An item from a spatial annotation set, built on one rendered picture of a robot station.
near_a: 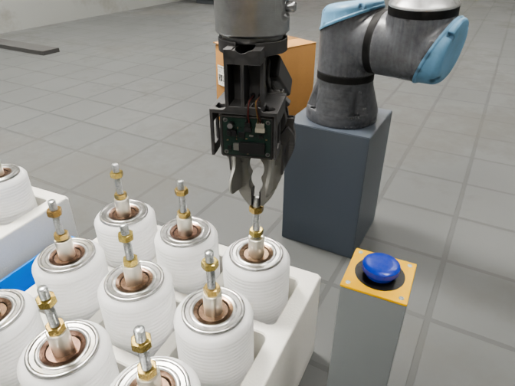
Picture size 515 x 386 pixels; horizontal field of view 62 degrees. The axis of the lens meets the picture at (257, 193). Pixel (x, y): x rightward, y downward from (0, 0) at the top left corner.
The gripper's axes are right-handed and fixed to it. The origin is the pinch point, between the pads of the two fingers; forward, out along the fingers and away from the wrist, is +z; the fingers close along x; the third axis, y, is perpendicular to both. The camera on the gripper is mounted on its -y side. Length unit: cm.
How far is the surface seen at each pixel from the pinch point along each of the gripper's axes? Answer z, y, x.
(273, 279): 10.5, 4.3, 3.1
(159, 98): 35, -129, -72
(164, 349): 16.6, 13.4, -9.4
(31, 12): 24, -275, -241
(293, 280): 17.2, -3.2, 5.0
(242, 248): 9.3, 0.2, -2.1
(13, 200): 13, -10, -48
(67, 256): 8.8, 7.3, -25.1
